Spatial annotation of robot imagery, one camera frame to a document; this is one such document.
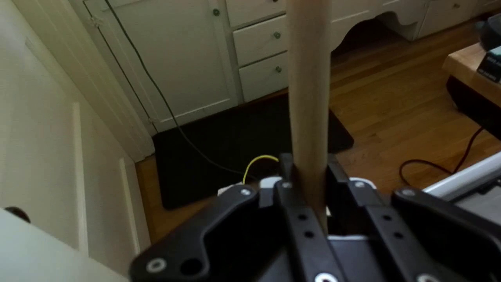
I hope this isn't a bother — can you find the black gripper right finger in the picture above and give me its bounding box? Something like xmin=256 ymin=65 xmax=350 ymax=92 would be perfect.
xmin=325 ymin=155 xmax=501 ymax=282

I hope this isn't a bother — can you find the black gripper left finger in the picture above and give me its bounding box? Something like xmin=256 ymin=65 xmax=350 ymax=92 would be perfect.
xmin=128 ymin=151 xmax=345 ymax=282

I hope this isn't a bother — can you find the wooden spoon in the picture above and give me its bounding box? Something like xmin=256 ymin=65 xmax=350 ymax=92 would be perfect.
xmin=283 ymin=0 xmax=333 ymax=233

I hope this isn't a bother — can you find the silver metal bar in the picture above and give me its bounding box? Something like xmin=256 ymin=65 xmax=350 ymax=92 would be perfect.
xmin=421 ymin=150 xmax=501 ymax=203

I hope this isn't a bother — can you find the black floor mat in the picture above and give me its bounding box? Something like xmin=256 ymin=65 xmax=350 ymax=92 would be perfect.
xmin=151 ymin=92 xmax=355 ymax=211

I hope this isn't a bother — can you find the wooden table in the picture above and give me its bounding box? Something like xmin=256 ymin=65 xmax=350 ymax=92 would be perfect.
xmin=441 ymin=40 xmax=501 ymax=141

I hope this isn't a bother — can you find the dark box with label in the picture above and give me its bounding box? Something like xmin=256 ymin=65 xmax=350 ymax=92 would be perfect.
xmin=474 ymin=12 xmax=501 ymax=84

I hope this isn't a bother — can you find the black door lock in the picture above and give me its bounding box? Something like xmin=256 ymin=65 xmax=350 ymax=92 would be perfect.
xmin=2 ymin=205 xmax=31 ymax=225

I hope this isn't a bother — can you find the cream panelled door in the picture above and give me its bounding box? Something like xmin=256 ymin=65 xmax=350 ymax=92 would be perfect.
xmin=0 ymin=0 xmax=154 ymax=275

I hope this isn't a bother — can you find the black floor cable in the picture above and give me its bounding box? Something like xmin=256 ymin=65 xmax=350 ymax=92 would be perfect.
xmin=397 ymin=123 xmax=488 ymax=188

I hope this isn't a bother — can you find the yellow cable loop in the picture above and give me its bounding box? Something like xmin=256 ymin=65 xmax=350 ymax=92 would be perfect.
xmin=240 ymin=153 xmax=281 ymax=184

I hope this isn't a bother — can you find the thin black cable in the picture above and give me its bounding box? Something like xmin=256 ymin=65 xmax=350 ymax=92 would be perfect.
xmin=101 ymin=0 xmax=247 ymax=178

